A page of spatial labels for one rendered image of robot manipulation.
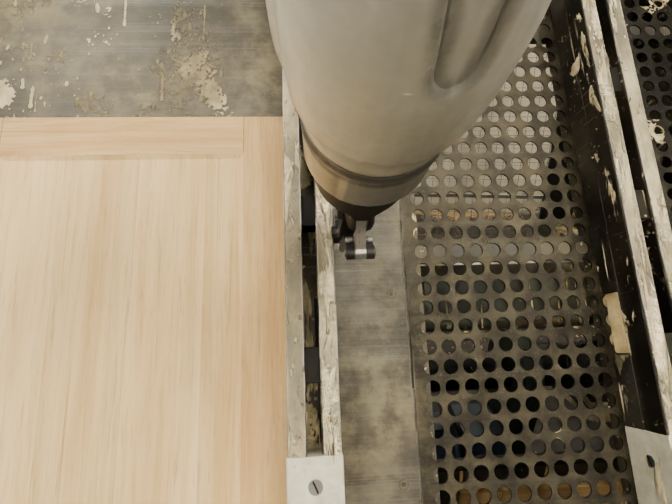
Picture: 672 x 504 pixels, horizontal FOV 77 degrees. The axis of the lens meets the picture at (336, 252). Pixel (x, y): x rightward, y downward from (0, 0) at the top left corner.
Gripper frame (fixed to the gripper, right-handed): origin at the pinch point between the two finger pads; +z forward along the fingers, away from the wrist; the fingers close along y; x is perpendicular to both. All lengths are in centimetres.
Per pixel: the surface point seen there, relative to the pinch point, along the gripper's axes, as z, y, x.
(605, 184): 4.2, 6.6, -35.9
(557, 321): 12.7, -11.1, -31.2
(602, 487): 26, -37, -42
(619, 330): 7.0, -12.8, -36.1
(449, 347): 203, -16, -74
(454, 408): 84, -33, -37
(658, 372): 2.0, -17.9, -36.2
